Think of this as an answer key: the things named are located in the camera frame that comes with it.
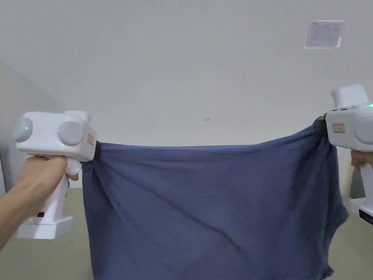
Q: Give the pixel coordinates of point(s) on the person's left forearm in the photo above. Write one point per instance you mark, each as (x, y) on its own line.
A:
(17, 215)

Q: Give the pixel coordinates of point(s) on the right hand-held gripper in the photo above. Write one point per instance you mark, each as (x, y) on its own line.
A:
(351, 128)

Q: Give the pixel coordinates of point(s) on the person's left hand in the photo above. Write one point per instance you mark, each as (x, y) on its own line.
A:
(43, 172)

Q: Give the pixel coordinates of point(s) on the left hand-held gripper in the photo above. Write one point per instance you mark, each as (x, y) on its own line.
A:
(52, 137)

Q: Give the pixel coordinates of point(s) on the white paper sheet on wall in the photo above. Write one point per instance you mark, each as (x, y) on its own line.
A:
(324, 34)

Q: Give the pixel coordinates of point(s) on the dark blue shirt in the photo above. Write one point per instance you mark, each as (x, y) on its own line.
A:
(209, 210)

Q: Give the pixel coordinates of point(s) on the person's right hand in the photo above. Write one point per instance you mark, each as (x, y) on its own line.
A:
(361, 159)

